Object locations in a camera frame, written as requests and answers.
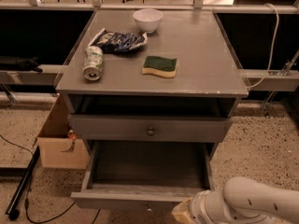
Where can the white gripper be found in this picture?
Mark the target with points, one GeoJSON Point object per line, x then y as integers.
{"type": "Point", "coordinates": [198, 209]}

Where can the grey drawer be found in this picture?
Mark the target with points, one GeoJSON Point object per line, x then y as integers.
{"type": "Point", "coordinates": [145, 176]}
{"type": "Point", "coordinates": [147, 128]}

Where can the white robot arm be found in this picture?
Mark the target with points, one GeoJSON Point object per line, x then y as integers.
{"type": "Point", "coordinates": [241, 201]}

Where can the grey wooden drawer cabinet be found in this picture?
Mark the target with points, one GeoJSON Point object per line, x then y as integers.
{"type": "Point", "coordinates": [207, 83]}

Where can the grey top drawer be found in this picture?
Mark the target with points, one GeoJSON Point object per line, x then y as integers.
{"type": "Point", "coordinates": [147, 128]}

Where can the brown cardboard box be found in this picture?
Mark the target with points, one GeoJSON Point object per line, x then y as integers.
{"type": "Point", "coordinates": [58, 144]}

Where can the green yellow sponge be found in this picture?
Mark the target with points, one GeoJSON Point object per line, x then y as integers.
{"type": "Point", "coordinates": [159, 66]}

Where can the black metal bar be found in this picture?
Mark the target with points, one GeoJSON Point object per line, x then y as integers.
{"type": "Point", "coordinates": [12, 212]}

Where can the crushed green white can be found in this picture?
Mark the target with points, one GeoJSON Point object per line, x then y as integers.
{"type": "Point", "coordinates": [93, 65]}

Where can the crumpled blue chip bag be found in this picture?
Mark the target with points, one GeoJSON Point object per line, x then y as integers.
{"type": "Point", "coordinates": [114, 42]}

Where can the white ceramic bowl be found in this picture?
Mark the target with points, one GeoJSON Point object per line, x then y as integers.
{"type": "Point", "coordinates": [148, 19]}

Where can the black bag on shelf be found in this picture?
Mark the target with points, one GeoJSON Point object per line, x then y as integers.
{"type": "Point", "coordinates": [9, 63]}

